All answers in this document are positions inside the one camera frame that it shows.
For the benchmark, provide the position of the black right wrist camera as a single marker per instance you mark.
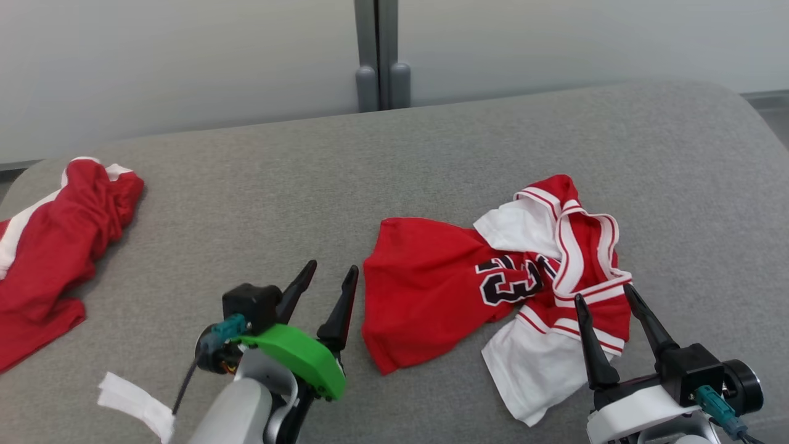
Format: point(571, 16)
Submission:
point(696, 370)

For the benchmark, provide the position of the red shorts with white trim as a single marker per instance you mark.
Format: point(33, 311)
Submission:
point(49, 253)

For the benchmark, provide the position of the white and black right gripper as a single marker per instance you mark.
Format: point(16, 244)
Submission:
point(635, 413)

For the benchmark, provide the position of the red white basketball jersey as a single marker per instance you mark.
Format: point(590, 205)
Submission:
point(431, 290)

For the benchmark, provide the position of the grey door frame post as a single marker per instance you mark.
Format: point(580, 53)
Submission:
point(379, 55)

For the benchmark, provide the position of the grey fabric sofa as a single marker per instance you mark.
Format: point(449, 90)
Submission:
point(308, 185)

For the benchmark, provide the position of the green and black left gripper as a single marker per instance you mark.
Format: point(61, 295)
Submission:
point(296, 354)

